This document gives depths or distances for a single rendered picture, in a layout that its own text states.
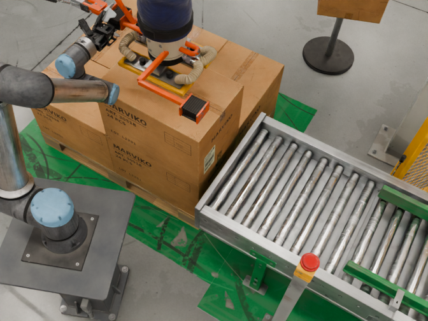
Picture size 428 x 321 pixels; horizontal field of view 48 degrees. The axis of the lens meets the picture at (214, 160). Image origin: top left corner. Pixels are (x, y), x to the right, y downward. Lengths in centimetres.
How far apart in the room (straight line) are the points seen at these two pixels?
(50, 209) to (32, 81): 56
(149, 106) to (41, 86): 78
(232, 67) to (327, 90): 97
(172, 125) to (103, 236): 57
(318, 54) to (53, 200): 254
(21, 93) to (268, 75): 173
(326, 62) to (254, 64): 98
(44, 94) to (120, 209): 78
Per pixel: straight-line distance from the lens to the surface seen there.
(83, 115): 280
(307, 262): 181
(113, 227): 217
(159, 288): 284
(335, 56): 392
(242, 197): 245
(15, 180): 194
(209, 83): 235
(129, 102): 229
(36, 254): 218
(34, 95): 159
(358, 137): 349
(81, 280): 210
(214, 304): 280
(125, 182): 304
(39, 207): 195
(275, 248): 230
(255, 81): 292
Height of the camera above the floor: 269
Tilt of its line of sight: 57 degrees down
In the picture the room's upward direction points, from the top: 3 degrees clockwise
